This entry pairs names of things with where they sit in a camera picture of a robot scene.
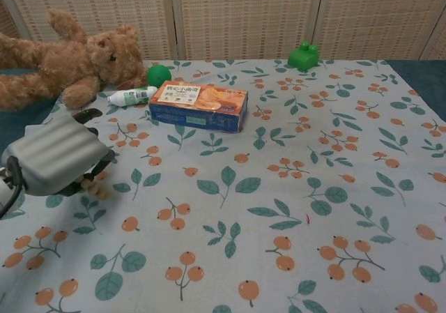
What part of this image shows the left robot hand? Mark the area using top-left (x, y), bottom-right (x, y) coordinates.
top-left (1, 108), bottom-right (116, 198)

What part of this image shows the wooden bead bracelet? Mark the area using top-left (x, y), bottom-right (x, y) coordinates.
top-left (79, 171), bottom-right (111, 200)

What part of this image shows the brown teddy bear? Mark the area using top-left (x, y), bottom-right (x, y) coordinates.
top-left (0, 8), bottom-right (150, 111)

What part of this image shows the white bottle with green label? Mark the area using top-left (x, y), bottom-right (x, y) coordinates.
top-left (107, 85), bottom-right (158, 107)

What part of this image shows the green ball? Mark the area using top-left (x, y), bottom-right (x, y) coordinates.
top-left (146, 65), bottom-right (172, 86)

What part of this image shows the bamboo screen panel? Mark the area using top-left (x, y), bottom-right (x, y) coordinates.
top-left (0, 1), bottom-right (21, 41)
top-left (172, 0), bottom-right (323, 62)
top-left (5, 0), bottom-right (175, 62)
top-left (315, 0), bottom-right (446, 62)
top-left (420, 22), bottom-right (446, 61)

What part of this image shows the blue and orange cookie box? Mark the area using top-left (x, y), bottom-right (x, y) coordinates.
top-left (148, 81), bottom-right (249, 133)

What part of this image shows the floral print tablecloth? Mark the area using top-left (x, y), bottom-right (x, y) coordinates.
top-left (0, 59), bottom-right (446, 313)

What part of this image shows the green toy building block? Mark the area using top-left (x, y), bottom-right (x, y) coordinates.
top-left (287, 40), bottom-right (321, 72)

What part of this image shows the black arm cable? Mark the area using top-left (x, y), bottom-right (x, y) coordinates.
top-left (0, 155), bottom-right (29, 220)

